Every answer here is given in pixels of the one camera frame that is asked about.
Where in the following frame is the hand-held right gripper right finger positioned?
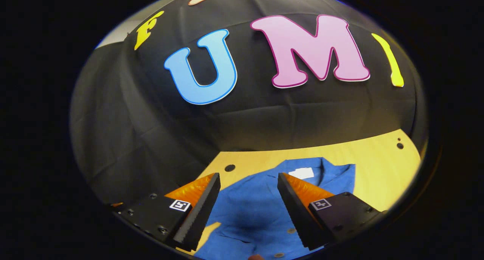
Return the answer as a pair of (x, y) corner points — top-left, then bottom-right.
(277, 172), (388, 251)

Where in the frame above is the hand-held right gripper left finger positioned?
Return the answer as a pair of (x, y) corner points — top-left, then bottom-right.
(113, 172), (221, 252)

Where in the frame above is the blue corduroy jacket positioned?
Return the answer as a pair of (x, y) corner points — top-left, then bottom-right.
(194, 157), (357, 260)

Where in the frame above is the black backdrop cloth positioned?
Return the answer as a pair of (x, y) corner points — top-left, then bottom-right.
(70, 0), (428, 207)

